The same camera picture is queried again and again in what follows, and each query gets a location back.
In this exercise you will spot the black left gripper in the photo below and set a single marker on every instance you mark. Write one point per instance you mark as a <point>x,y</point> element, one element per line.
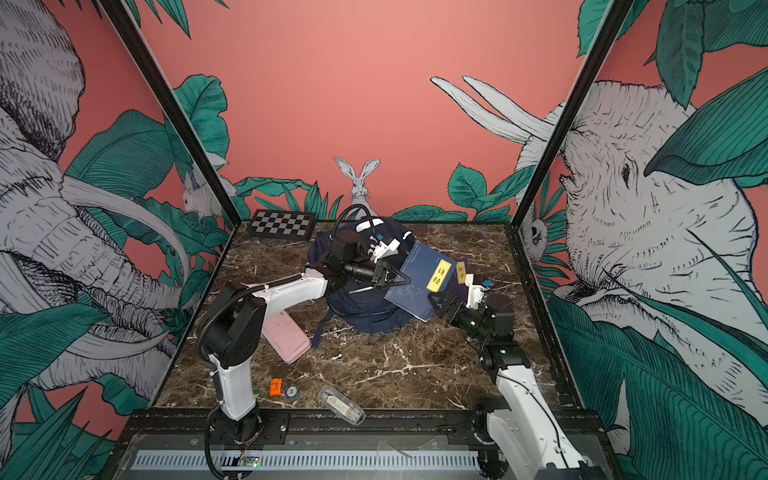
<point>381,268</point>

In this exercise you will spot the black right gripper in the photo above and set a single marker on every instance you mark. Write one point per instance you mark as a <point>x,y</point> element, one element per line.
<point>456,304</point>

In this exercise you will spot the navy blue school backpack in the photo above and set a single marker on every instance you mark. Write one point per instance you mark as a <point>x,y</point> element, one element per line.
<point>364,308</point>

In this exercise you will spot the blue book yellow label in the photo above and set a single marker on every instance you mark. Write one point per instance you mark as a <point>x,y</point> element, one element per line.
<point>429,272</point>

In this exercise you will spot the purple book yellow label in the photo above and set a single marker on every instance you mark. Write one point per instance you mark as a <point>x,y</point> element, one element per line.
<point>457,282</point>

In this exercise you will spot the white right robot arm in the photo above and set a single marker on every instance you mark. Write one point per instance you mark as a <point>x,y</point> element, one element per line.
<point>523,426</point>

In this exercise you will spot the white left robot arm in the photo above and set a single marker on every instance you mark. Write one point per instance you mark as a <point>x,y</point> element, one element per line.
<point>230,334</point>

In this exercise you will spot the pink pencil case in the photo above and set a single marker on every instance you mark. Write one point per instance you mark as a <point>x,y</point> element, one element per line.
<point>286,337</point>

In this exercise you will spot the clear plastic supply case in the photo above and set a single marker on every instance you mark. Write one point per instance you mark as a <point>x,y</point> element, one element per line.
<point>340,405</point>

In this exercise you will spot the orange pencil sharpener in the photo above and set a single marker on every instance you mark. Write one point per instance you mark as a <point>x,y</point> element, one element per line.
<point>276,387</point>

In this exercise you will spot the black white checkerboard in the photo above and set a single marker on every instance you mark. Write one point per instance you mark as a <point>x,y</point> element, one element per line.
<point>282,225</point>

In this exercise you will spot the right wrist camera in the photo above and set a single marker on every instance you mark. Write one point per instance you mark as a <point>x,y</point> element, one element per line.
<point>477,287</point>

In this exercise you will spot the black front mounting rail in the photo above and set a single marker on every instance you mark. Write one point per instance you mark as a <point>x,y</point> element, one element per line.
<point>279,425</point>

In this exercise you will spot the white slotted cable duct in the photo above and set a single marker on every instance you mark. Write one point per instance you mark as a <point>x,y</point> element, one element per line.
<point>305,460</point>

